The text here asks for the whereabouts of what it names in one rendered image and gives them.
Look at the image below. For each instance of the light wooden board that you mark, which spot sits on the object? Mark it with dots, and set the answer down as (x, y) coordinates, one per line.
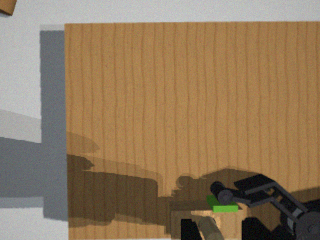
(158, 111)

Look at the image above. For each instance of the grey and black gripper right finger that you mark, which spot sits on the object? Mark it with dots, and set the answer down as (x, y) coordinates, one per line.
(253, 229)

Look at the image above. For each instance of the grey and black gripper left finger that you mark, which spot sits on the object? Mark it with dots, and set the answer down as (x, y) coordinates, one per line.
(189, 230)

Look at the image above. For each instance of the small light wooden block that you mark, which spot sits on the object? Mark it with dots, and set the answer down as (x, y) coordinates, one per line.
(229, 223)

